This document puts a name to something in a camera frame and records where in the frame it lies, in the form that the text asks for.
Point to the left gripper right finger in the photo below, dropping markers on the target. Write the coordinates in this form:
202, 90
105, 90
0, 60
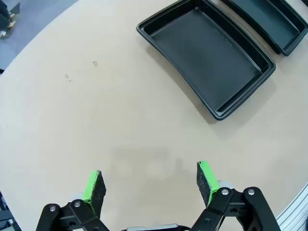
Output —
211, 190

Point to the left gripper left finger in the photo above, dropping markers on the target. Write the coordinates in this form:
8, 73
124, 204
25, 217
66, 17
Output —
92, 192

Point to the black ESD tray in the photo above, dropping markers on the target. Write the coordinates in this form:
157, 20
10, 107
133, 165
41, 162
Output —
204, 55
272, 21

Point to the aluminium frame rail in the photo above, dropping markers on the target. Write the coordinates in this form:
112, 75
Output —
298, 211

